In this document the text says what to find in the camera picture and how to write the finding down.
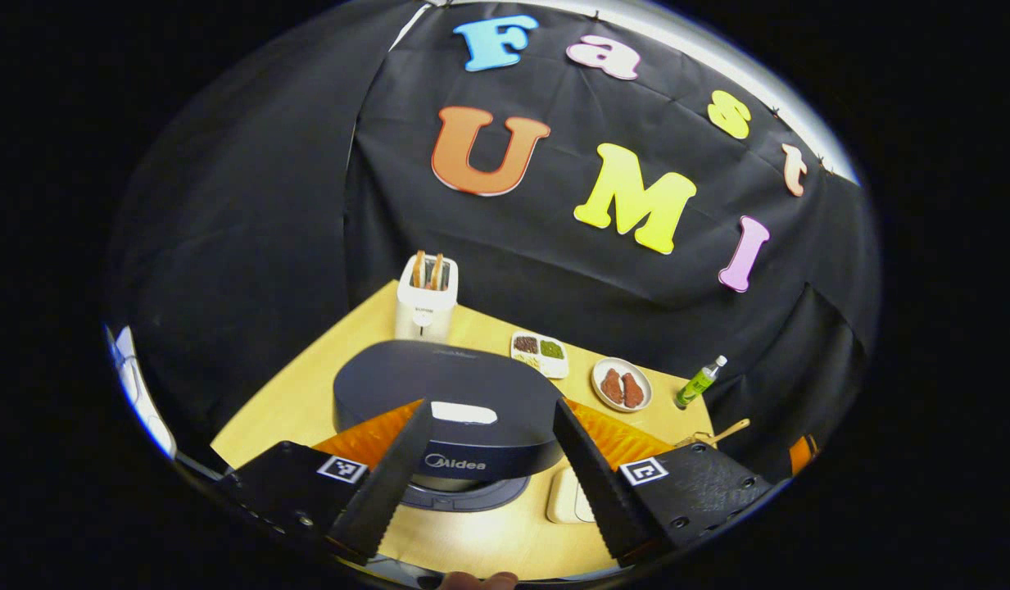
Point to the wooden spoon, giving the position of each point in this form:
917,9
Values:
730,429

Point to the round beige plate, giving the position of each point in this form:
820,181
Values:
645,392

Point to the brown toast slice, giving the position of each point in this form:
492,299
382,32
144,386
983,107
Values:
437,270
419,269

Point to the dark grey rice cooker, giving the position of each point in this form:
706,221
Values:
439,377

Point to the green drink bottle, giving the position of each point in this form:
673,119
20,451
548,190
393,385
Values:
697,383

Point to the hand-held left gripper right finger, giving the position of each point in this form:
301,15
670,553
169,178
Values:
595,483

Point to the brown meat piece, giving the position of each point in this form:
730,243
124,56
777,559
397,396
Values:
612,386
632,391

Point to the white divided condiment dish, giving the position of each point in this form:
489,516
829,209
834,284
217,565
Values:
539,354

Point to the white toaster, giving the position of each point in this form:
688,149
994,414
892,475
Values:
423,315

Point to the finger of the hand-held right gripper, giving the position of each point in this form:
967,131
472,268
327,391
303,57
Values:
802,455

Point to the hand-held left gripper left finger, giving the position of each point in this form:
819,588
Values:
390,483

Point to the black backdrop cloth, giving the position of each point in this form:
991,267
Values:
554,246

